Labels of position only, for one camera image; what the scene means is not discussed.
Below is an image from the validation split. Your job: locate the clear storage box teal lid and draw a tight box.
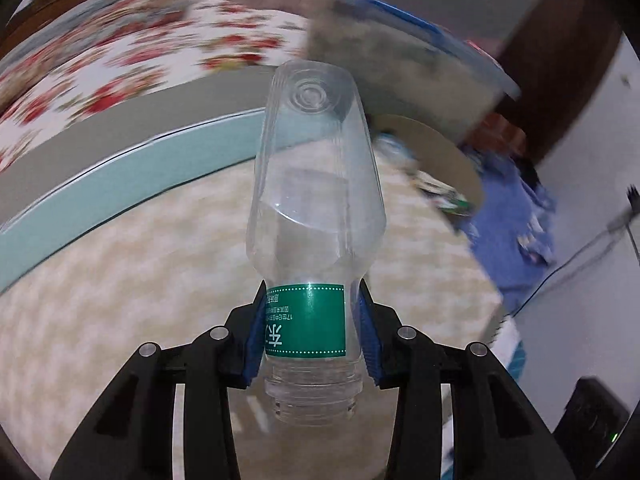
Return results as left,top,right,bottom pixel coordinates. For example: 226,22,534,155
370,0,559,47

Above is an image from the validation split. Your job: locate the clear storage box blue handle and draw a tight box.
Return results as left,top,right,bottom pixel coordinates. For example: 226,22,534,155
300,0,524,147

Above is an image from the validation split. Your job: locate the beige plastic bin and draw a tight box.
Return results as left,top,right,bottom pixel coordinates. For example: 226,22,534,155
372,112,486,222

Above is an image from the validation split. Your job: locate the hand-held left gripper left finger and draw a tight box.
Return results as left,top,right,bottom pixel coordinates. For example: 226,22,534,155
50,280,269,480

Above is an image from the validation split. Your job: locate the floral quilt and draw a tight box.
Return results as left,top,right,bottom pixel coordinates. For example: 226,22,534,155
0,0,202,77

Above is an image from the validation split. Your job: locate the clear bottle with green label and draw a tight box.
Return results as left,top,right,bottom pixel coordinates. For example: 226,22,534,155
245,60,389,424

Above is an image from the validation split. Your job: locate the thin floor cable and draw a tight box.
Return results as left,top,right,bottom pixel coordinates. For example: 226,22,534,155
510,214,637,319

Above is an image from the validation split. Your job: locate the black electronic box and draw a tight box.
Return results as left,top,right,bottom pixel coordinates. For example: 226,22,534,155
552,377,632,462

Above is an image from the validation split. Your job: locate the blue cloth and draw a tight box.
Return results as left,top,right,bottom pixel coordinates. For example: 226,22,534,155
459,139,559,312

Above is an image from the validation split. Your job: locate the dark wooden cabinet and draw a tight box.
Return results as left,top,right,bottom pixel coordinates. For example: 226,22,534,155
494,0,622,162

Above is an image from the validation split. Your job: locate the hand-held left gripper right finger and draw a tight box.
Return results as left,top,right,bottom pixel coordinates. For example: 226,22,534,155
356,280,576,480

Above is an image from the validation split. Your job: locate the carved wooden bed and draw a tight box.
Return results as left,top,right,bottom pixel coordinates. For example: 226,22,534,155
0,0,312,172

